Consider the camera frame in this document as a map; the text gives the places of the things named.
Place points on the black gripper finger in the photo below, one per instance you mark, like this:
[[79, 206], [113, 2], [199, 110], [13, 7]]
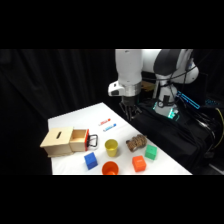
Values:
[[135, 112], [124, 110]]

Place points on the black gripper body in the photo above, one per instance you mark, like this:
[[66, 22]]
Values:
[[130, 100]]

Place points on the striped tiger plush toy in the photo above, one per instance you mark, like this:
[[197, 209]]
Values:
[[136, 143]]

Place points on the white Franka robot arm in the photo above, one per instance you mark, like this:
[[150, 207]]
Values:
[[129, 66]]

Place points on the blue marker pen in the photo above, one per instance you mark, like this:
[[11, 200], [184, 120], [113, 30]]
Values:
[[109, 127]]

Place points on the red marker pen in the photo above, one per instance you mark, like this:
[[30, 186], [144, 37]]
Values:
[[104, 122]]

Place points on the yellow plastic cup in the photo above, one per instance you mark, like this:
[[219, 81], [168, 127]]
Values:
[[111, 147]]

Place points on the green cube block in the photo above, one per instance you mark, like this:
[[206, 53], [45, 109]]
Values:
[[151, 152]]

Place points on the black cloth-covered robot stand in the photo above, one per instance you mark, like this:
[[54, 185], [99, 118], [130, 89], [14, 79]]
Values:
[[173, 136]]

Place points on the orange cube block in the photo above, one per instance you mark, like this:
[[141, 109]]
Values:
[[139, 163]]

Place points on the wooden drawer with red front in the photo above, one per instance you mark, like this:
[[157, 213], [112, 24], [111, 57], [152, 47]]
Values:
[[78, 140]]

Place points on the blue-lit control box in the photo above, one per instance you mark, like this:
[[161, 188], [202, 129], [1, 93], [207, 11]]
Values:
[[189, 100]]

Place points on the orange plastic cup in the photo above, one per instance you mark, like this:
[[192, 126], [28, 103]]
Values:
[[110, 168]]

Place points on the blue cube block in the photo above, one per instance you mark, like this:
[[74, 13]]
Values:
[[90, 160]]

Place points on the wooden box with slot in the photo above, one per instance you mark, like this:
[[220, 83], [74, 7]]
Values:
[[57, 141]]

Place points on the black curtain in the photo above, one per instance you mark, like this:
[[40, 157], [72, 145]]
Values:
[[40, 83]]

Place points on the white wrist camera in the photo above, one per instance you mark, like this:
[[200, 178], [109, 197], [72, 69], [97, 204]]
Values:
[[116, 89]]

